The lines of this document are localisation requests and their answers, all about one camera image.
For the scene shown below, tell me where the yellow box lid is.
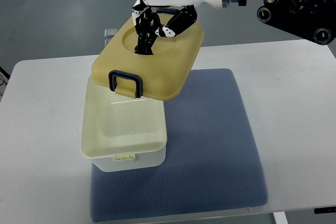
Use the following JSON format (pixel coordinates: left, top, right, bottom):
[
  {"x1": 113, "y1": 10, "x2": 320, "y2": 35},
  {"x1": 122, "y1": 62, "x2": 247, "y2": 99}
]
[{"x1": 91, "y1": 18, "x2": 204, "y2": 101}]

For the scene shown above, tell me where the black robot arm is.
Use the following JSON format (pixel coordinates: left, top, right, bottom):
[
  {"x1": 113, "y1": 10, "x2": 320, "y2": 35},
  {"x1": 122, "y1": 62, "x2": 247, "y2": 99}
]
[{"x1": 238, "y1": 0, "x2": 335, "y2": 45}]

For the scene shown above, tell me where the black clamp under table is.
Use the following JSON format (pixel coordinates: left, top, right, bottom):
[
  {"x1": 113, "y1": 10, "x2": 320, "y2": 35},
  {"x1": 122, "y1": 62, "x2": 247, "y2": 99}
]
[{"x1": 314, "y1": 207, "x2": 336, "y2": 215}]

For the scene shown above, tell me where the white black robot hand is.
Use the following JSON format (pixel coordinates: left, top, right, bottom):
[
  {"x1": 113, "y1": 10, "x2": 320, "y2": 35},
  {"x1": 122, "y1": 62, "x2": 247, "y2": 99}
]
[{"x1": 132, "y1": 0, "x2": 238, "y2": 55}]

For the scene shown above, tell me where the blue-grey padded mat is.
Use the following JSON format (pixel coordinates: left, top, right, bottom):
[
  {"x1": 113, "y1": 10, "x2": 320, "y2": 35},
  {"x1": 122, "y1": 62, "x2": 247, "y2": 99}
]
[{"x1": 90, "y1": 69, "x2": 268, "y2": 222}]

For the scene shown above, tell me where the patterned cloth at left edge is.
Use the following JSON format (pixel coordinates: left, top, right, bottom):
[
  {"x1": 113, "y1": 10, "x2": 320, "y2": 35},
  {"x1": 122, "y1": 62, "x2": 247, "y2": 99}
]
[{"x1": 0, "y1": 67, "x2": 10, "y2": 101}]

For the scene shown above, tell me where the white storage box base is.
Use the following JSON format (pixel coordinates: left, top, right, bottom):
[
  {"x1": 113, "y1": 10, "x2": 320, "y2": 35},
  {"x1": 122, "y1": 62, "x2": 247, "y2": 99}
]
[{"x1": 81, "y1": 78, "x2": 167, "y2": 172}]

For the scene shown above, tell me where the white table leg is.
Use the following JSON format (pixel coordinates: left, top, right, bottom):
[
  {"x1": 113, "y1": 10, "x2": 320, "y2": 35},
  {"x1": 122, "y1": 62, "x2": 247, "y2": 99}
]
[{"x1": 272, "y1": 211, "x2": 288, "y2": 224}]

